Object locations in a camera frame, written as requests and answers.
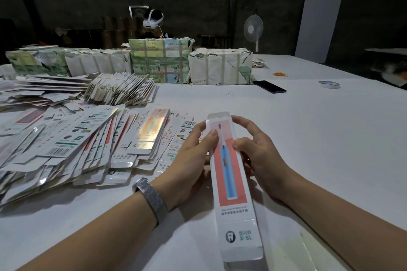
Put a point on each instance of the person's right hand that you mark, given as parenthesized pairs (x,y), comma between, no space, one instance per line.
(264,156)

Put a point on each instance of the person's left hand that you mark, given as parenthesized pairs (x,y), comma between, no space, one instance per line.
(187,169)

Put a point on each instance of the toothbrush carton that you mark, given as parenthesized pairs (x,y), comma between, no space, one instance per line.
(234,210)

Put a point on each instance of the fanned stack of white cartons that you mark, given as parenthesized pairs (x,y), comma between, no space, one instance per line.
(121,88)

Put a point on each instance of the pile of cartons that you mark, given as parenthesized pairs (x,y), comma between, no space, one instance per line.
(79,144)

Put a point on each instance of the person's right forearm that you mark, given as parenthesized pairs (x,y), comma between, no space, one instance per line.
(350,229)

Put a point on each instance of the person's left forearm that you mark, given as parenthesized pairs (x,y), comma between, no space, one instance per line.
(95,239)

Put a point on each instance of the grey band wristwatch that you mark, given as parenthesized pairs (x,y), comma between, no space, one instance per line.
(151,201)

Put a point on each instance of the black smartphone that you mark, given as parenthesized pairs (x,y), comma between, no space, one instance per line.
(269,86)

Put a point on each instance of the small orange tape roll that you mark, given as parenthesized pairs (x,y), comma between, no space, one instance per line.
(280,74)

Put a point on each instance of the white tape roll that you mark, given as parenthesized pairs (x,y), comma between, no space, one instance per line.
(321,84)

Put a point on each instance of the small white paper stack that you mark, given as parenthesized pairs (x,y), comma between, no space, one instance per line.
(259,62)

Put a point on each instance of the green printed wrapped bundle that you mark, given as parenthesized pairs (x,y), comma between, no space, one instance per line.
(160,60)

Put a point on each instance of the dark wooden chair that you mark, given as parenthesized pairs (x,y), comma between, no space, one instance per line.
(215,41)

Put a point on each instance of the white standing fan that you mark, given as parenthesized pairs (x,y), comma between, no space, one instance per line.
(254,27)

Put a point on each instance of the white board panel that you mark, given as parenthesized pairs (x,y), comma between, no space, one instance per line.
(319,23)

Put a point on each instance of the cluttered side table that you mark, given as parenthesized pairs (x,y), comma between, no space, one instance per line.
(391,65)

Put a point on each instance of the row of white wrapped bundles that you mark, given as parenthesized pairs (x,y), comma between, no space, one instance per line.
(68,62)

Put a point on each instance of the white head-mounted camera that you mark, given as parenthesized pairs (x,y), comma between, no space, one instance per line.
(151,21)

